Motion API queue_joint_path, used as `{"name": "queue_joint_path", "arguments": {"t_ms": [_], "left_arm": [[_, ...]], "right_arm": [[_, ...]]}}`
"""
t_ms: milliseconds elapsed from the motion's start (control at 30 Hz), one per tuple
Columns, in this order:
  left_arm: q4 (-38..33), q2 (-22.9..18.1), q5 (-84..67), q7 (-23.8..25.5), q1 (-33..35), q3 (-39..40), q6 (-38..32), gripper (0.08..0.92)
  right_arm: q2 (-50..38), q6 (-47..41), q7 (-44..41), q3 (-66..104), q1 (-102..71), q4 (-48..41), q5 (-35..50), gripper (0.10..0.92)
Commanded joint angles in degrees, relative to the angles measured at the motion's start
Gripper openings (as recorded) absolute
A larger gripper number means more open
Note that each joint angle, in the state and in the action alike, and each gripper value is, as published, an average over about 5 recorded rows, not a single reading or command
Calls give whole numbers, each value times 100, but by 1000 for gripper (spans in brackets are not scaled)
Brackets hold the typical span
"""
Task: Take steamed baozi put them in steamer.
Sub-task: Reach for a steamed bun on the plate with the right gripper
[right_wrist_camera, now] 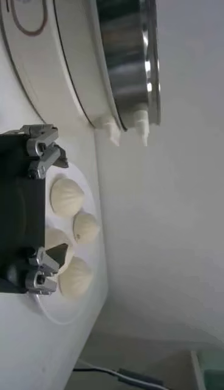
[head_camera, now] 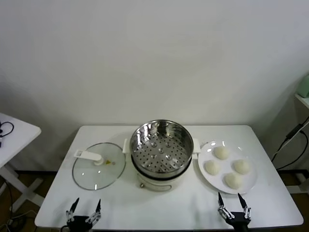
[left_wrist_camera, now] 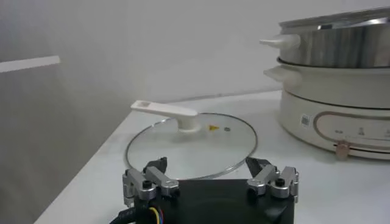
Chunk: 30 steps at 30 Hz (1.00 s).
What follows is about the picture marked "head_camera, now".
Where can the pale green appliance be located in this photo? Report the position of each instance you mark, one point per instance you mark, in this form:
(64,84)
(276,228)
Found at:
(304,87)

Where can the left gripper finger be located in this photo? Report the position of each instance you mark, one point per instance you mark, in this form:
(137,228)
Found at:
(72,211)
(97,211)

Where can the stainless steel steamer basket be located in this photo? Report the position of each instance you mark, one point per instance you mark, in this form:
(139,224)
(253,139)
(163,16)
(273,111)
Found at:
(144,135)

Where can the white side shelf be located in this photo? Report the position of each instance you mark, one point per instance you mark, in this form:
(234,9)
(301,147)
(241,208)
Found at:
(303,98)

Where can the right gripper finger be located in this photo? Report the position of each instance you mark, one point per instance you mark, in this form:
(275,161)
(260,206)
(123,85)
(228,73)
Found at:
(222,207)
(245,210)

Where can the white folding side table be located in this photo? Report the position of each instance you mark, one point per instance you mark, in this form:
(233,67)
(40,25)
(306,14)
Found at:
(21,135)

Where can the white steamed baozi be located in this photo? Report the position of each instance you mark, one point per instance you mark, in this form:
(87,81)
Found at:
(233,180)
(221,153)
(212,167)
(241,166)

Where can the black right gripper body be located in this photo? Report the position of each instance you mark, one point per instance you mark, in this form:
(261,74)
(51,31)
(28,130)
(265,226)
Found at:
(237,221)

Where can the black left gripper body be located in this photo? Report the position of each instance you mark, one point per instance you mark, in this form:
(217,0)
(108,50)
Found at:
(78,223)

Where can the white round plate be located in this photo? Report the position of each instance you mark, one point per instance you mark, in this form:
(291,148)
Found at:
(227,166)

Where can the cream electric cooker base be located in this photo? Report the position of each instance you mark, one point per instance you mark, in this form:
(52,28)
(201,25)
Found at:
(157,183)

